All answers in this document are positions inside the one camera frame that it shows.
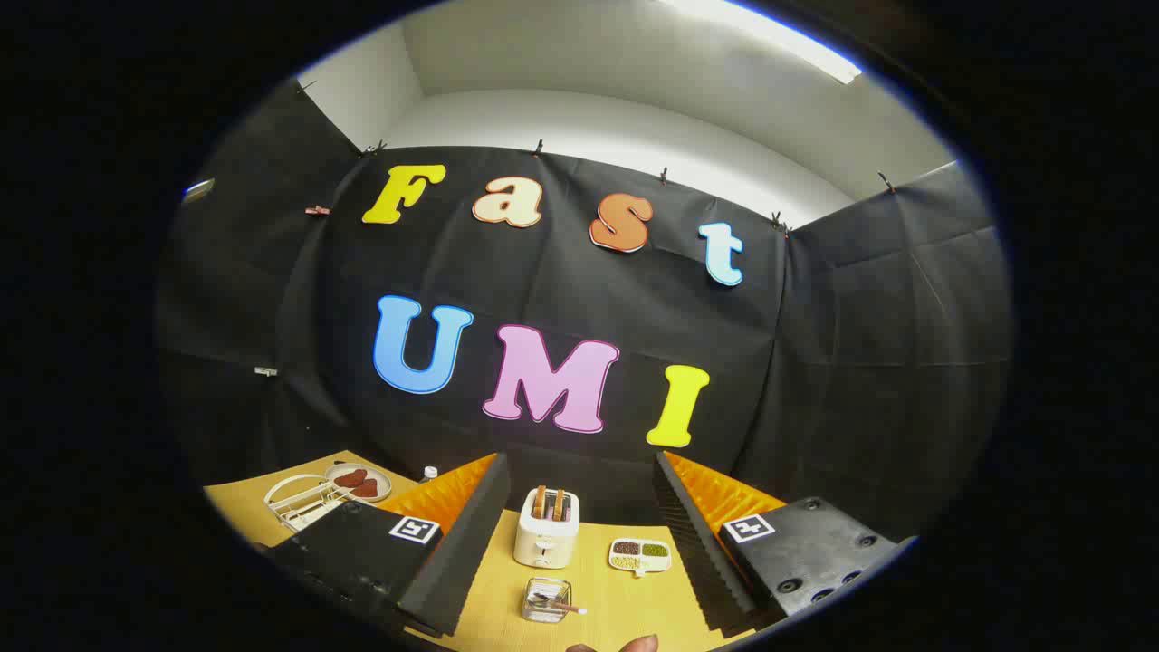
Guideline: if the metal wire basket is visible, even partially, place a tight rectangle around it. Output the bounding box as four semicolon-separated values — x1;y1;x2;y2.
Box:
522;578;572;624

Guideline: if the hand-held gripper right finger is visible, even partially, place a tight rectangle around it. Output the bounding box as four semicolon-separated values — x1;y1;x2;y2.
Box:
652;450;915;639

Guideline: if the white wire dish rack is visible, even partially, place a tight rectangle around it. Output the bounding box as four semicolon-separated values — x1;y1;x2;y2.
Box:
263;474;352;532

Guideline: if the white divided dish with beans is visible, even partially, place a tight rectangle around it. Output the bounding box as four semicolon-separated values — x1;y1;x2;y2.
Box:
608;538;672;578

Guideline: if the white toaster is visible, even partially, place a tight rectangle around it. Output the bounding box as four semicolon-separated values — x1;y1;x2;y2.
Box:
513;487;581;570

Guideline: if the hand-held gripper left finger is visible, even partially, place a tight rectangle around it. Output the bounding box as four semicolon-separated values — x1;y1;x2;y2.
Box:
263;453;512;639

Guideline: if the small plate with red food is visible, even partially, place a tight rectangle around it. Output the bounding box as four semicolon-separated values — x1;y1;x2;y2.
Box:
325;463;393;503

